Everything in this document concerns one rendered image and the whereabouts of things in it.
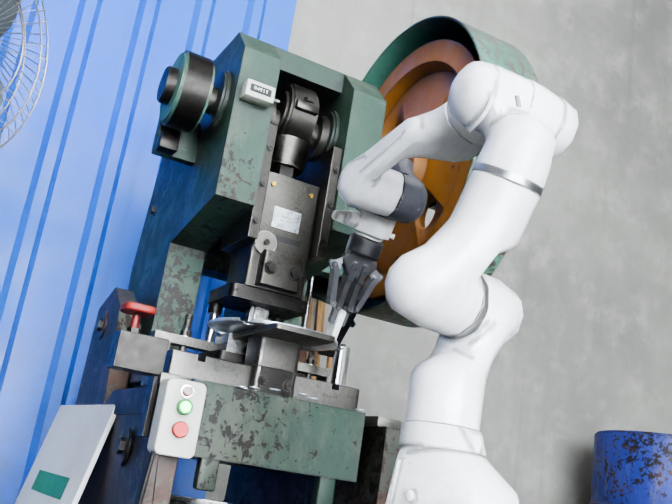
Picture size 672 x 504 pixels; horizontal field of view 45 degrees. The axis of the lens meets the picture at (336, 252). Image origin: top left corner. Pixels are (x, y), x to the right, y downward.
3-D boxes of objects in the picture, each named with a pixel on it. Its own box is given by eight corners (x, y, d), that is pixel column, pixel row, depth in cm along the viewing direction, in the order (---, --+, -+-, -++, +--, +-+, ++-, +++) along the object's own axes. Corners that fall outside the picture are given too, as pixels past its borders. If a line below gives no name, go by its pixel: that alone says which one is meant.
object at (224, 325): (354, 355, 189) (355, 351, 189) (309, 326, 163) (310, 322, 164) (243, 345, 200) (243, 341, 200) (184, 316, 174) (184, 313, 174)
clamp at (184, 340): (216, 365, 184) (224, 320, 187) (143, 349, 177) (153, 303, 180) (207, 366, 189) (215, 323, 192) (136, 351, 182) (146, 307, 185)
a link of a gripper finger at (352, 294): (356, 260, 178) (362, 262, 179) (340, 308, 180) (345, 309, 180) (364, 265, 175) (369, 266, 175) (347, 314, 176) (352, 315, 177)
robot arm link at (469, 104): (553, 201, 121) (601, 90, 120) (458, 156, 116) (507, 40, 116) (496, 191, 140) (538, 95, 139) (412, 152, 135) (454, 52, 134)
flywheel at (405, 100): (366, 288, 263) (494, 343, 198) (310, 273, 255) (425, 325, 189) (432, 73, 262) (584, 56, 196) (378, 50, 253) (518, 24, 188)
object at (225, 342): (285, 365, 190) (289, 346, 191) (225, 352, 184) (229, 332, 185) (270, 367, 198) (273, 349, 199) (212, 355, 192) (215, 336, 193)
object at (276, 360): (328, 399, 166) (337, 334, 170) (265, 386, 160) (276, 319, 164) (277, 401, 188) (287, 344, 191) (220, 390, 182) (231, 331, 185)
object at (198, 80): (223, 141, 188) (240, 55, 194) (175, 125, 183) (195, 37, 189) (192, 167, 207) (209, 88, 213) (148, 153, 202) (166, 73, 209)
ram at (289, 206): (311, 296, 188) (330, 177, 196) (251, 281, 181) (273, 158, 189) (280, 305, 203) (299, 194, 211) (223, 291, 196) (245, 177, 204)
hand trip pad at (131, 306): (150, 346, 154) (158, 306, 156) (119, 339, 152) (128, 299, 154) (140, 348, 160) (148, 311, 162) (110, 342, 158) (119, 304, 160)
